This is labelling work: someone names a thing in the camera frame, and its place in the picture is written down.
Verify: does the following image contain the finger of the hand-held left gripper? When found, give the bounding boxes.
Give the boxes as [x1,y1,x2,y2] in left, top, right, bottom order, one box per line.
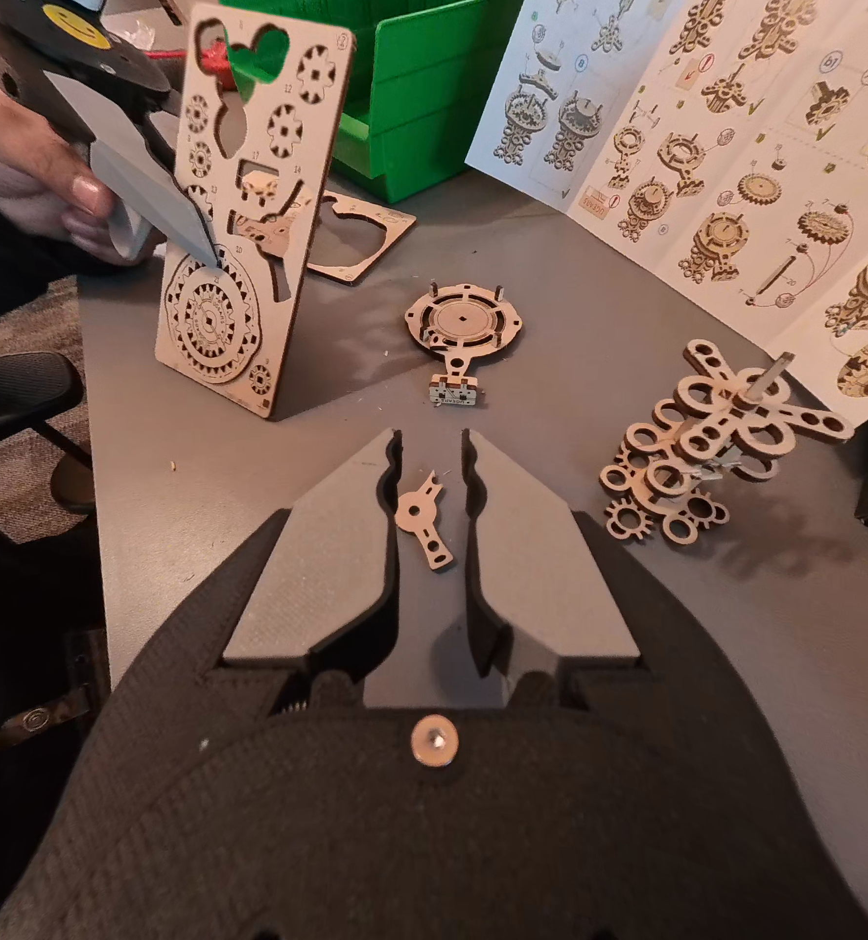
[43,70,185,198]
[89,138,223,269]

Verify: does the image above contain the person's left hand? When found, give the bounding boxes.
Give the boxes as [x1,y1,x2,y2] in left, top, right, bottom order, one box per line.
[0,88,144,267]

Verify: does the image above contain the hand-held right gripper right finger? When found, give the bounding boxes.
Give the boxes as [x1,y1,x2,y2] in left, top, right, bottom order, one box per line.
[462,429,642,690]

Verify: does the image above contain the wooden parts sheet with wheel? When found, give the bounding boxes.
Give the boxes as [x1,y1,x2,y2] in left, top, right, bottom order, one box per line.
[307,189,418,285]

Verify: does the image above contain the green plastic bin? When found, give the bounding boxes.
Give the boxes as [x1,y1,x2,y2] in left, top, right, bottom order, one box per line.
[219,0,546,204]

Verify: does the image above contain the three-arm wooden piece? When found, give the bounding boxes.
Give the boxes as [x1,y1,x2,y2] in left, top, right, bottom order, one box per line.
[395,470,456,574]

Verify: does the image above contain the wooden parts sheet with gears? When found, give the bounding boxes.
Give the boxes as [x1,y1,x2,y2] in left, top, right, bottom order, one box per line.
[155,2,358,421]

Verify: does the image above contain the black office chair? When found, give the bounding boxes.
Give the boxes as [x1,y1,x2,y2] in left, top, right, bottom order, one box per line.
[0,350,98,515]

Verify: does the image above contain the paper instruction sheet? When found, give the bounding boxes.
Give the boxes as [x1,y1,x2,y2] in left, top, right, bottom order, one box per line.
[465,0,868,436]

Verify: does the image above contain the round wooden disc assembly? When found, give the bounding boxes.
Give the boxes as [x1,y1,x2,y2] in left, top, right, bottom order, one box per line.
[403,279,524,406]

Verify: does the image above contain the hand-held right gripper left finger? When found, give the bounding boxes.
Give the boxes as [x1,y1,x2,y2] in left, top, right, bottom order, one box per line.
[221,429,404,668]

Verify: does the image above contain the person's dark clothing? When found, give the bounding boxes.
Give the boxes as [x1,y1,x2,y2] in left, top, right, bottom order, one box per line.
[0,505,112,743]

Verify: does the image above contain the black strap with metal eyelets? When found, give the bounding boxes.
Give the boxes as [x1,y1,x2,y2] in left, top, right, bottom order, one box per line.
[0,689,91,762]

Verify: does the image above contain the wooden ring tower assembly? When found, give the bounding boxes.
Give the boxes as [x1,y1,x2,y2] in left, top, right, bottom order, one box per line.
[598,338,855,549]

